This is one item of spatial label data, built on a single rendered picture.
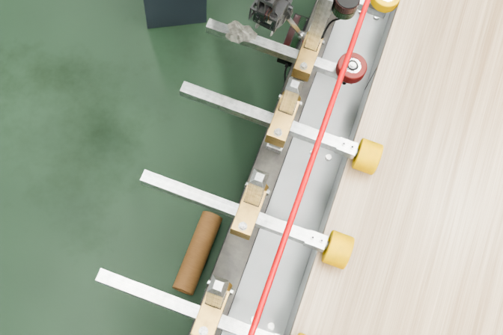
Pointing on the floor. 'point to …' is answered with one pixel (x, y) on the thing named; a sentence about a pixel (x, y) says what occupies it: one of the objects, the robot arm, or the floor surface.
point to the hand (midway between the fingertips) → (271, 22)
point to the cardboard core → (197, 253)
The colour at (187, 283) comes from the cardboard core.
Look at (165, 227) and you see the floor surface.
